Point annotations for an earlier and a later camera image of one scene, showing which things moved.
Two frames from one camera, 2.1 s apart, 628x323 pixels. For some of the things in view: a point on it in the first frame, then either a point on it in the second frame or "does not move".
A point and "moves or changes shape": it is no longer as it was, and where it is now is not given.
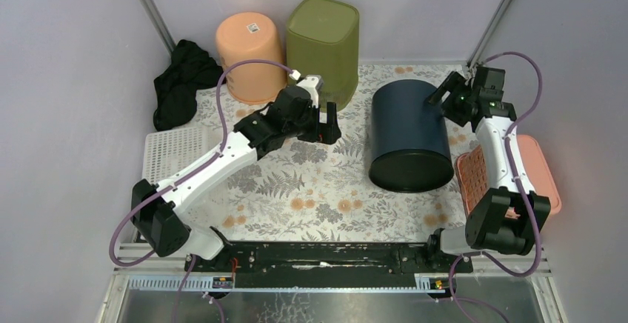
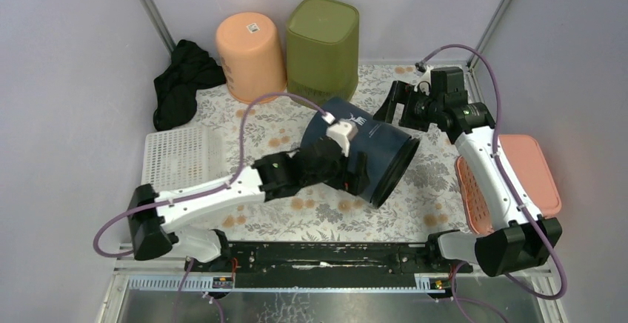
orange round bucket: x=244 y=35 does not move
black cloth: x=191 y=68 does not move
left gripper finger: x=332 y=115 → x=361 y=179
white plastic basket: x=169 y=152 does not move
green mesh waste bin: x=323 y=40 does not move
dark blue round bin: x=410 y=152 moves or changes shape
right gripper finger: x=447 y=85 → x=401 y=93
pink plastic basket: x=472 y=178 does not move
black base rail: x=323 y=264 does not move
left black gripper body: x=320 y=120 → x=354 y=170
